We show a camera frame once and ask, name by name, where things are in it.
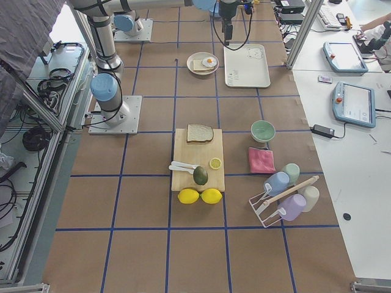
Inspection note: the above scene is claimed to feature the black power adapter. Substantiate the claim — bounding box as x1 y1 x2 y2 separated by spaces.
310 124 335 139

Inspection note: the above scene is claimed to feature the white keyboard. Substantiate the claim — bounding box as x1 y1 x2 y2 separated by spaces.
317 5 343 31

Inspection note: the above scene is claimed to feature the white plastic knife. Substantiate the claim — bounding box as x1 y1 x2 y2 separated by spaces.
169 161 199 174

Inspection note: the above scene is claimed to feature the blue cup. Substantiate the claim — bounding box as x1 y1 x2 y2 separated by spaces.
263 172 290 197

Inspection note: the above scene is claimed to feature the yellow lemon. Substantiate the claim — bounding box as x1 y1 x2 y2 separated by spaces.
178 189 200 204
200 189 222 204

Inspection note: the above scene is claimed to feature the white wire cup rack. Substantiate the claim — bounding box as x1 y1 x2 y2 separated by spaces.
248 175 320 228

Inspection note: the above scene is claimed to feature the white round plate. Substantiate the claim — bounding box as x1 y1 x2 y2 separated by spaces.
186 52 219 76

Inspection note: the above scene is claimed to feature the half lemon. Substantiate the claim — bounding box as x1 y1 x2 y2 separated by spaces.
209 157 222 170

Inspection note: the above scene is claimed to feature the near teach pendant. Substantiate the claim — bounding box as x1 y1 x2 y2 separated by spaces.
332 81 376 128

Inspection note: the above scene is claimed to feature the far teach pendant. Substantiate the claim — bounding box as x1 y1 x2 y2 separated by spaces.
323 42 368 74

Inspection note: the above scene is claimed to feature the white rectangular tray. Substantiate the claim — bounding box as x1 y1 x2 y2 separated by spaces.
224 44 271 88

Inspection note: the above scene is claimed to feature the wooden cutting board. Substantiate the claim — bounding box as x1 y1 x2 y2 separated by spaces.
171 129 225 192

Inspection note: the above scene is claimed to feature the purple cup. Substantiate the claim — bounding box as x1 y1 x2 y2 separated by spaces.
277 194 307 221

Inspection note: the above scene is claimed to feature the bread slice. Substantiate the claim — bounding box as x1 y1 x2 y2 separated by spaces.
192 59 214 72
186 124 214 143

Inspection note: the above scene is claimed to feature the right yellow lemon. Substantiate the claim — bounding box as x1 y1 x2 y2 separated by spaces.
200 189 222 204

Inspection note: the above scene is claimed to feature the fried egg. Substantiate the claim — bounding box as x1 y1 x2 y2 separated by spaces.
202 56 217 68

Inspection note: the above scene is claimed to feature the small card packet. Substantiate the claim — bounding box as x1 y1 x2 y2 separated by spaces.
318 75 333 84

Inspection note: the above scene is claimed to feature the green cup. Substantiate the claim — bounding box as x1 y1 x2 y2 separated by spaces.
281 163 300 186

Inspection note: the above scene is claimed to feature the teach pendant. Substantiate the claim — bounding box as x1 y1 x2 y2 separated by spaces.
323 42 368 74
332 81 376 128

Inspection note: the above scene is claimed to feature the green avocado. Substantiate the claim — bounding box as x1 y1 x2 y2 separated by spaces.
192 166 208 186

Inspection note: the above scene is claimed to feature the green bowl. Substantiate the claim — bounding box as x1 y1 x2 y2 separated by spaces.
250 120 276 143

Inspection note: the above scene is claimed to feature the beige cup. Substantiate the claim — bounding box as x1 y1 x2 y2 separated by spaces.
298 186 320 212

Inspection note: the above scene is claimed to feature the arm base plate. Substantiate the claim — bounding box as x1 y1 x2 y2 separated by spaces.
88 95 142 135
113 15 153 43

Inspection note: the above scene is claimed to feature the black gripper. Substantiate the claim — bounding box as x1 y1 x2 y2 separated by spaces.
219 0 238 46

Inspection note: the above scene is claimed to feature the left yellow lemon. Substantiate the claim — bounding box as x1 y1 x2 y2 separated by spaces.
178 189 200 204

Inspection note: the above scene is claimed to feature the pink cloth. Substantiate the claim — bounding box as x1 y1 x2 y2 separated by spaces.
248 147 276 174

